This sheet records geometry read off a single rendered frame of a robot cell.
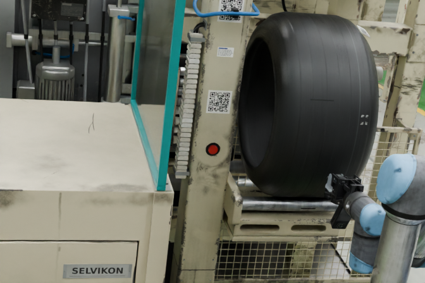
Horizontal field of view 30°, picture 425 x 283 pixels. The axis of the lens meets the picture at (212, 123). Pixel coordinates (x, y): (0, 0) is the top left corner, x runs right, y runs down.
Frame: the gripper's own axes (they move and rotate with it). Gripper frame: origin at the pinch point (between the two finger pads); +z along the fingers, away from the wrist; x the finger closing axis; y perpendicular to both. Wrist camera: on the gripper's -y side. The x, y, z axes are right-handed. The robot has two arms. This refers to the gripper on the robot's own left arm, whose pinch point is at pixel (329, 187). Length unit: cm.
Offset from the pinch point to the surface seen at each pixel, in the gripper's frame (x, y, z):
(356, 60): -3.8, 39.0, 2.2
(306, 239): 0.9, -21.8, 11.7
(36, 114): 88, 22, -13
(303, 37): 11.5, 44.0, 7.7
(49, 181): 85, 18, -52
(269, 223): 14.3, -16.4, 11.0
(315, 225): -4.0, -19.1, 17.2
